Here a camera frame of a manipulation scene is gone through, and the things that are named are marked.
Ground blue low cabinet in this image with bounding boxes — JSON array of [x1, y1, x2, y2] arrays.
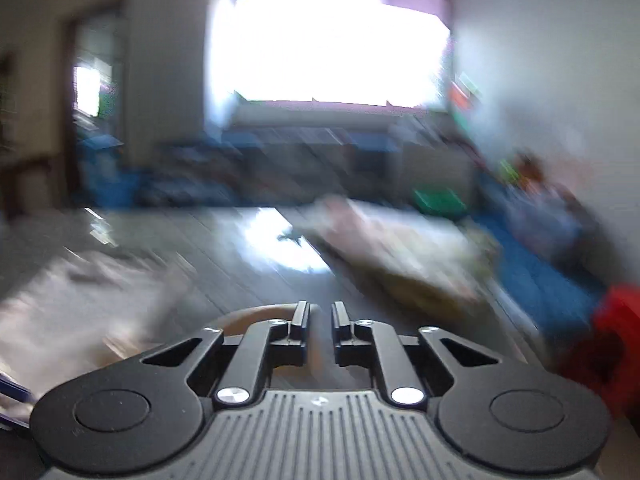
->
[[76, 135, 142, 209]]

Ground blue sofa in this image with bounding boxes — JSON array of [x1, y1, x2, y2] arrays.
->
[[157, 127, 608, 343]]

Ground dark wooden door frame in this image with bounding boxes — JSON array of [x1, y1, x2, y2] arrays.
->
[[61, 0, 132, 207]]

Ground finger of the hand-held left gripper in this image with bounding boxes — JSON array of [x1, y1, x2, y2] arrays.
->
[[0, 377, 37, 431]]

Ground cream garment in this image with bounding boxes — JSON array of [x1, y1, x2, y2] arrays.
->
[[0, 252, 323, 386]]

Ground red stool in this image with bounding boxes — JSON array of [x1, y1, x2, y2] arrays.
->
[[554, 282, 640, 418]]

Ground window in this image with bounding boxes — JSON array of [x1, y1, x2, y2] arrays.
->
[[206, 0, 455, 112]]

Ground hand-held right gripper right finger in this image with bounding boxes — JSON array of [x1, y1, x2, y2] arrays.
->
[[332, 301, 502, 407]]

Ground green box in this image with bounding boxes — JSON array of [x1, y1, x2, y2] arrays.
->
[[412, 187, 469, 222]]

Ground dark wooden cabinet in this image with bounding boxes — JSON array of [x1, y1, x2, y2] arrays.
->
[[0, 50, 57, 218]]

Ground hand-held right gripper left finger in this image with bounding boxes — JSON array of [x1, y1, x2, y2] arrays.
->
[[140, 301, 312, 407]]

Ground yellow patterned folded cloth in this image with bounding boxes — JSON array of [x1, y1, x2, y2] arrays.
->
[[317, 195, 503, 317]]

